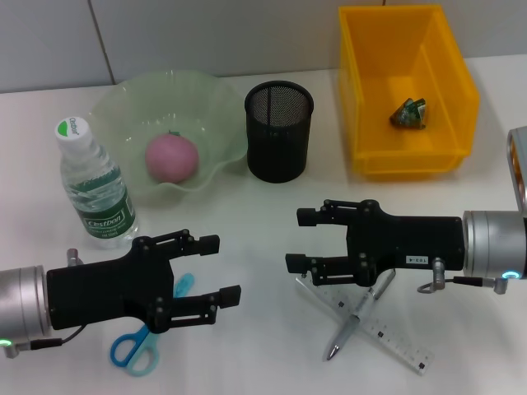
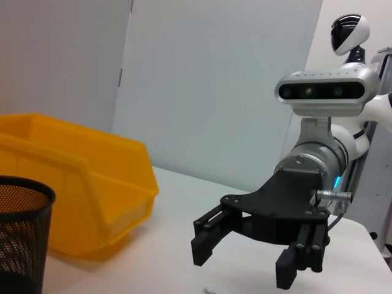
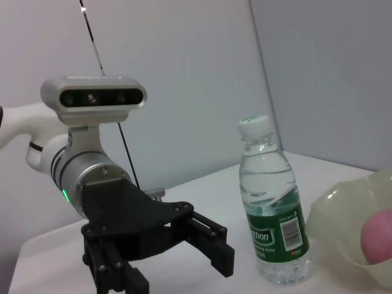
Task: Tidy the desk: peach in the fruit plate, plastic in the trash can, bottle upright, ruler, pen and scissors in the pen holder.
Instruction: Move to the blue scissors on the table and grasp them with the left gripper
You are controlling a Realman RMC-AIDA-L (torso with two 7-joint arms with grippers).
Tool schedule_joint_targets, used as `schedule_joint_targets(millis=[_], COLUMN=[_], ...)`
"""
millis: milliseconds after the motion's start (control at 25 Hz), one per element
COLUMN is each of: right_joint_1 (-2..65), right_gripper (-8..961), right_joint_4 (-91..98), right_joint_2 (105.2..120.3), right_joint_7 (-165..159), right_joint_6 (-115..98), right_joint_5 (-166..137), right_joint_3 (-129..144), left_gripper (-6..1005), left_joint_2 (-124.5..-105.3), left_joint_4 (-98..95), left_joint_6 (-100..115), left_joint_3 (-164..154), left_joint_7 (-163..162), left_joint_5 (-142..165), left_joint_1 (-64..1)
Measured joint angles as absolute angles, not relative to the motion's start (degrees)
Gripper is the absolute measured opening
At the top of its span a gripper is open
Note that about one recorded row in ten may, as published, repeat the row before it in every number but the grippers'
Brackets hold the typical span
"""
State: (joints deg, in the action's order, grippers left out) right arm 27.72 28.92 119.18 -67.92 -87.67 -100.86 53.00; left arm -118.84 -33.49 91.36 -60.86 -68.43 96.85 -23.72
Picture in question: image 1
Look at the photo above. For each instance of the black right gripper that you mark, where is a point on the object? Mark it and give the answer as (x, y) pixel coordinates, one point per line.
(403, 243)

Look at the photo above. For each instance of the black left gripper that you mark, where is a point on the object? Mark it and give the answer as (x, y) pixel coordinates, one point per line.
(107, 292)

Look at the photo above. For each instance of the blue scissors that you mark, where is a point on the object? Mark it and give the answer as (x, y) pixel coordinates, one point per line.
(136, 356)

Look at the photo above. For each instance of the pink peach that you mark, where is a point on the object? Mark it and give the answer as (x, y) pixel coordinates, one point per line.
(171, 158)

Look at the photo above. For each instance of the clear green-label water bottle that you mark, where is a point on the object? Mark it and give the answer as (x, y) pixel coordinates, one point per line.
(99, 205)

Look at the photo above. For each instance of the green plastic wrapper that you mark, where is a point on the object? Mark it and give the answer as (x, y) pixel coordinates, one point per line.
(407, 113)

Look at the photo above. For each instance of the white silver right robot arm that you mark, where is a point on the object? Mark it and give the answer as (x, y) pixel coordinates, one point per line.
(494, 243)

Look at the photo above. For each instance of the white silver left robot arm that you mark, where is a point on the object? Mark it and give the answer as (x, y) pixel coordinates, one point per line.
(20, 300)

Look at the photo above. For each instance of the grey white pen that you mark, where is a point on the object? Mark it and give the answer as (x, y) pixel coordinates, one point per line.
(350, 325)

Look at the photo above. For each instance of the black mesh pen cup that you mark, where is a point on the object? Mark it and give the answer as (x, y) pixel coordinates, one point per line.
(278, 136)

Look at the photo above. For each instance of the clear plastic ruler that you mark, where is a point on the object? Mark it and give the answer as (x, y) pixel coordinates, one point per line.
(395, 341)

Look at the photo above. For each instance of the green glass fruit plate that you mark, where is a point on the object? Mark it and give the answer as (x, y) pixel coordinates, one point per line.
(119, 107)

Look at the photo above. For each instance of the yellow plastic bin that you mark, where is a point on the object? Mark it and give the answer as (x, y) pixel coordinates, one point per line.
(407, 94)

